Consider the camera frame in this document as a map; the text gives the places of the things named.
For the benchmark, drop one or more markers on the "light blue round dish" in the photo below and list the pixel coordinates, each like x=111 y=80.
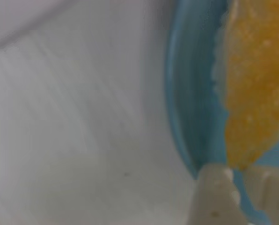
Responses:
x=193 y=98

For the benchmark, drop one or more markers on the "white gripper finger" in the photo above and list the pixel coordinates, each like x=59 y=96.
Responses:
x=212 y=197
x=273 y=194

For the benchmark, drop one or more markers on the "yellow sponge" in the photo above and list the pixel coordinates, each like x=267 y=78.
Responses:
x=254 y=82

